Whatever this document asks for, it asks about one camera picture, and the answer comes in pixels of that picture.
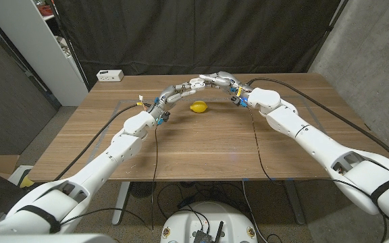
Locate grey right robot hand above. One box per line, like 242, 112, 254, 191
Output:
199, 70, 255, 109

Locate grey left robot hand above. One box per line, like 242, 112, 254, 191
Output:
147, 80, 199, 126

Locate white AirPods case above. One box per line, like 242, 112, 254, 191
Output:
189, 77, 206, 90

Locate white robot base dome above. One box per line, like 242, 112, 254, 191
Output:
159, 201, 259, 243

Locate yellow lemon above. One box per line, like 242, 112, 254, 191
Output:
189, 100, 209, 114

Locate grey tape rectangle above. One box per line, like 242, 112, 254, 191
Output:
89, 96, 356, 178

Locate black curtain backdrop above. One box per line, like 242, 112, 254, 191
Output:
51, 0, 349, 90

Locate white power strip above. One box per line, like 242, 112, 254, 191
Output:
96, 70, 125, 83

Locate black round floor fan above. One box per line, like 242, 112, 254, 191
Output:
129, 181, 157, 198

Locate white table leg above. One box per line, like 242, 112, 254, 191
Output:
111, 181, 132, 226

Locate cluttered shelf items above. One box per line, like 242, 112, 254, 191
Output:
56, 35, 74, 58

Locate grey table leg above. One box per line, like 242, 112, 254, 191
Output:
284, 180, 306, 226

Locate black electronics board with antenna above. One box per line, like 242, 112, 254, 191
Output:
192, 221, 225, 243

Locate white shelf cabinet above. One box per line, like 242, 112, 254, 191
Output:
0, 0, 90, 107

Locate red item on shelf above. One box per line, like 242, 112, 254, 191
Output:
36, 2, 55, 17

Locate white object with yellow part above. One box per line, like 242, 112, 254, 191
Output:
7, 165, 35, 189

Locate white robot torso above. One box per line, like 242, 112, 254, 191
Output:
0, 233, 116, 243

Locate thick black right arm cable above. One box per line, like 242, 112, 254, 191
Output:
247, 77, 389, 173

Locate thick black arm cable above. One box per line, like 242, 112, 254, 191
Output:
54, 103, 152, 182
247, 77, 389, 173

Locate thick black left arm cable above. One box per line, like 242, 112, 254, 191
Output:
54, 103, 152, 182

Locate thin black left wrist cable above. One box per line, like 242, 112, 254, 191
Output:
58, 124, 159, 232

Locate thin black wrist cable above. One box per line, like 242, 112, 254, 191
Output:
58, 124, 159, 232
249, 107, 388, 243

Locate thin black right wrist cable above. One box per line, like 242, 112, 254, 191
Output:
249, 107, 388, 243

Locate black floor cable bundle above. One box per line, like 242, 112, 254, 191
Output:
156, 181, 249, 220

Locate grey floor cable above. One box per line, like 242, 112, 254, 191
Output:
240, 178, 269, 243

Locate black wall rail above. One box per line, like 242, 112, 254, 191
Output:
0, 8, 63, 111

